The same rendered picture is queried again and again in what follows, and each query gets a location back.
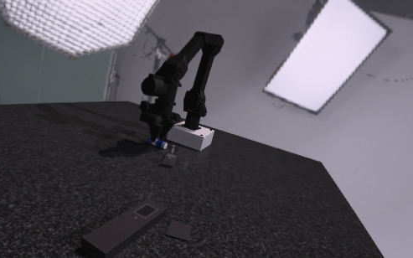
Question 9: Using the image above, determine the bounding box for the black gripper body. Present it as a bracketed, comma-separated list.
[140, 96, 181, 126]

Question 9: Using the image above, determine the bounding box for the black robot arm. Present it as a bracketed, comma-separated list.
[139, 31, 224, 130]

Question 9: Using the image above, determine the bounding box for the blue and white battery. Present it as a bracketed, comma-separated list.
[148, 137, 167, 149]

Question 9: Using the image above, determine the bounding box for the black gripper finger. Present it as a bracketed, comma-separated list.
[148, 123, 163, 142]
[159, 121, 175, 140]

